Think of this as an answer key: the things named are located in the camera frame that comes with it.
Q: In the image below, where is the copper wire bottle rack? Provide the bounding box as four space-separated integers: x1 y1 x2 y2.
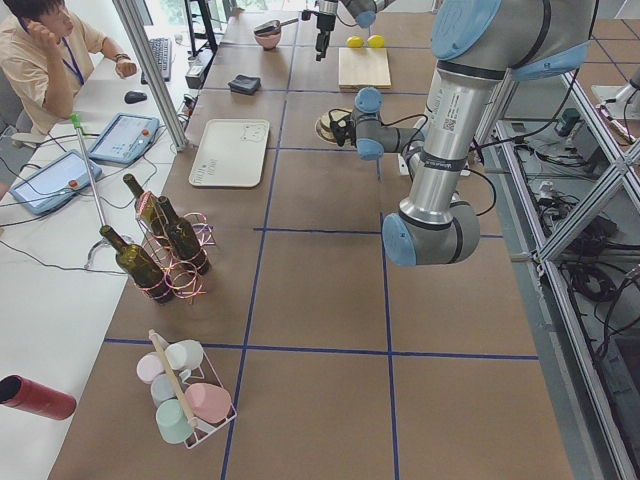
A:
136 219 206 303

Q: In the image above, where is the dark green wine bottle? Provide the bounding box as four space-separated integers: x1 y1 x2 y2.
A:
100 225 174 303

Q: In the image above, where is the cream bear serving tray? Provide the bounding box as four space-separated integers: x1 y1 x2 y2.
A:
189 119 270 188

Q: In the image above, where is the right yellow lemon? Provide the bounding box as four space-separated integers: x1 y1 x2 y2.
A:
367 34 386 49

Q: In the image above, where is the seated person beige shirt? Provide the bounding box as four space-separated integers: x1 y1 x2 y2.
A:
1 0 138 135

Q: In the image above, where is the mint green cup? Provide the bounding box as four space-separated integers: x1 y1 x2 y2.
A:
155 399 194 444

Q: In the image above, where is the black computer mouse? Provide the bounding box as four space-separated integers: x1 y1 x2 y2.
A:
124 90 147 105

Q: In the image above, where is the brown bread slice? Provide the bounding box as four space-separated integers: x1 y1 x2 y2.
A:
319 108 351 127

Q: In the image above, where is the bread slice on plate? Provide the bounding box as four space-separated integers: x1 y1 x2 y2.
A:
320 125 341 141

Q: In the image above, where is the blue teach pendant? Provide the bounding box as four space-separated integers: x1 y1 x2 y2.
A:
9 150 90 216
88 113 160 166

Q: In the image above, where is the black computer box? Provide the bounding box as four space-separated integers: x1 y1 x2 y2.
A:
185 48 214 90

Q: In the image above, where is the pink cup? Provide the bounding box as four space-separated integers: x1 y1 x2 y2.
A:
185 383 232 424

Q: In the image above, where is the lilac cup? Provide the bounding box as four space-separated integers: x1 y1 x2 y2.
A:
136 352 165 385

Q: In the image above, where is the black keyboard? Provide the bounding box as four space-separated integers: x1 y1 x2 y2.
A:
148 37 173 82

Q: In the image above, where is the white frosted cup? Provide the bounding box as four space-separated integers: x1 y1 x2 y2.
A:
165 339 204 371

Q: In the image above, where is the red canister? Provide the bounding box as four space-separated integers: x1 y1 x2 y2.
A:
1 375 77 420

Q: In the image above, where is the pale blue cup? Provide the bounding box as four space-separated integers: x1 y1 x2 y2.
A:
150 373 176 407

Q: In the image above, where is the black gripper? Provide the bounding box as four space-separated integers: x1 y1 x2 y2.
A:
315 13 335 62

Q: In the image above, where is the metal scoop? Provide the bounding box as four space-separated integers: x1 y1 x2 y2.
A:
253 18 298 37

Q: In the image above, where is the yellow lemon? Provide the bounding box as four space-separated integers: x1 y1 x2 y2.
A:
346 35 365 49
367 34 386 49

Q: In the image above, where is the white wire cup rack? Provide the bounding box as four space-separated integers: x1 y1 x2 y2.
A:
136 330 237 449

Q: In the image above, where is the folded grey cloth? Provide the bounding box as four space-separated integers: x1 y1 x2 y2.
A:
228 74 261 95

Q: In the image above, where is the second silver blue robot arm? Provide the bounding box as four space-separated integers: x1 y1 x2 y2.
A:
351 1 598 266

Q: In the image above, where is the green plastic clip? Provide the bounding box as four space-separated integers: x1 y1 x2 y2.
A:
70 112 85 136

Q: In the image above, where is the white round plate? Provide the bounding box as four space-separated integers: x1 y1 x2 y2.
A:
315 110 351 144

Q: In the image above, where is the pink bowl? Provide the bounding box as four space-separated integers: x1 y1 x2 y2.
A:
254 26 281 50

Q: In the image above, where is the metal stand with clip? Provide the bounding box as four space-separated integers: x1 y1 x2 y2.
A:
76 133 109 269

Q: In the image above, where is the aluminium frame post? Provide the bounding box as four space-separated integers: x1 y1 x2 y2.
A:
112 0 188 152

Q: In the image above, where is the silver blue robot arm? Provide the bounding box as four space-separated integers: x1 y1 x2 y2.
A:
313 0 394 62

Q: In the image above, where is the left yellow lemon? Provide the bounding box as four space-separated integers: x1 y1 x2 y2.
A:
346 35 365 49

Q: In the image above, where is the far blue teach pendant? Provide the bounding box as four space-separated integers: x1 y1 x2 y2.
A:
88 113 160 166

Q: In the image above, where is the near blue teach pendant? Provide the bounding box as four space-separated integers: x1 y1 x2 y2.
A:
9 150 90 216

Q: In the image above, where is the wooden cutting board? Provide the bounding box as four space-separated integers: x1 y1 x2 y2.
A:
338 47 392 89

